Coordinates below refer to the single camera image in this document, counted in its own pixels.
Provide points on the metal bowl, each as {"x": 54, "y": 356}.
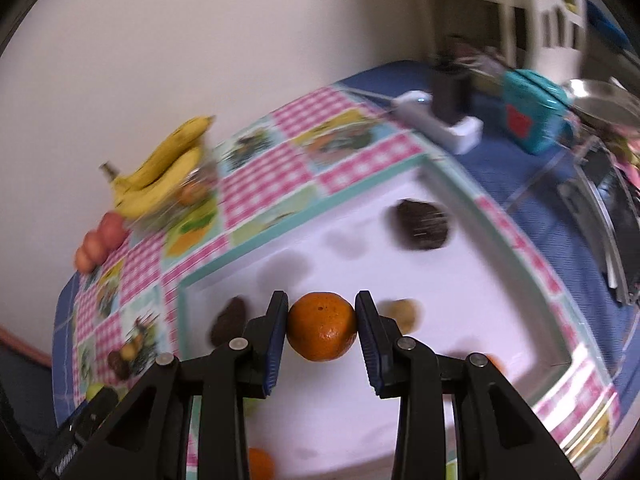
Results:
{"x": 605, "y": 97}

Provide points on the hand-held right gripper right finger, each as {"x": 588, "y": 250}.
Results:
{"x": 367, "y": 345}

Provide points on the black box-shaped device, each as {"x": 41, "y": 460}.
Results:
{"x": 450, "y": 95}

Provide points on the yellow banana bunch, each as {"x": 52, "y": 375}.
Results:
{"x": 165, "y": 160}

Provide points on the blue object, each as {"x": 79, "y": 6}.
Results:
{"x": 605, "y": 22}

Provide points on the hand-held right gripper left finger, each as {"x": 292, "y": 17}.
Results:
{"x": 275, "y": 345}

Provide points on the teal box with red label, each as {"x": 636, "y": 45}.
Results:
{"x": 535, "y": 110}

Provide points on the metal rack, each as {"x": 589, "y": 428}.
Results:
{"x": 600, "y": 210}

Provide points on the pink checkered fruit-print tablecloth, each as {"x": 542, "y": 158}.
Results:
{"x": 300, "y": 115}

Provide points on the white power strip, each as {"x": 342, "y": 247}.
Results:
{"x": 440, "y": 127}

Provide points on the green round fruit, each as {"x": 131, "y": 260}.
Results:
{"x": 250, "y": 405}

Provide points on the dark brown wrinkled fruit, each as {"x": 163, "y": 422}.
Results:
{"x": 120, "y": 364}
{"x": 422, "y": 225}

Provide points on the white shelf unit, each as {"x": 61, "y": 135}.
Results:
{"x": 550, "y": 5}

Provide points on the clear plastic container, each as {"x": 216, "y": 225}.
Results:
{"x": 197, "y": 187}

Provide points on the deep red apple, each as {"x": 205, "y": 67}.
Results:
{"x": 112, "y": 227}

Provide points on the pale green pear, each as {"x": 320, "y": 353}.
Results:
{"x": 95, "y": 392}

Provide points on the small orange mandarin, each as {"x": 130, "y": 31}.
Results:
{"x": 260, "y": 464}

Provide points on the pale red apple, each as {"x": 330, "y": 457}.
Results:
{"x": 92, "y": 246}
{"x": 82, "y": 260}

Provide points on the white tray with teal rim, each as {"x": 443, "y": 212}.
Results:
{"x": 475, "y": 300}

